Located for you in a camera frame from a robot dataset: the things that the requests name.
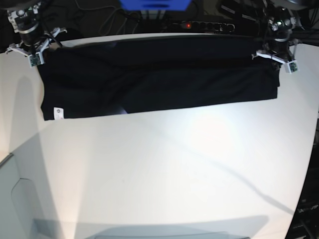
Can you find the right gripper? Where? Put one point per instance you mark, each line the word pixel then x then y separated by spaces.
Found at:
pixel 35 41

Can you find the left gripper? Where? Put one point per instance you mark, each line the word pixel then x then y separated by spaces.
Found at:
pixel 281 50

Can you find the black equipment case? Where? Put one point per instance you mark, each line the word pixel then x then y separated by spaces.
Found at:
pixel 305 223

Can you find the black power strip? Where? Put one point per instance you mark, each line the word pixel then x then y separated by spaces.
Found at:
pixel 204 27

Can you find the blue plastic box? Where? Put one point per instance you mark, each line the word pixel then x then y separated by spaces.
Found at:
pixel 174 5

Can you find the black T-shirt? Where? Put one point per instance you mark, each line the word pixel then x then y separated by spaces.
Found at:
pixel 136 76

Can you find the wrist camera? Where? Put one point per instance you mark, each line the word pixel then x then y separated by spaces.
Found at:
pixel 36 59
pixel 291 66

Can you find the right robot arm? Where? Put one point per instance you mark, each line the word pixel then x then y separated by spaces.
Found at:
pixel 25 16

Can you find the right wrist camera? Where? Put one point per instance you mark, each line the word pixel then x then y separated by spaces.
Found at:
pixel 36 59

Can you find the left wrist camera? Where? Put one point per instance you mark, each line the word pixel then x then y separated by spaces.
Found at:
pixel 291 66

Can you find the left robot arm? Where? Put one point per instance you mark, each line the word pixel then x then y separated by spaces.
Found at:
pixel 280 18

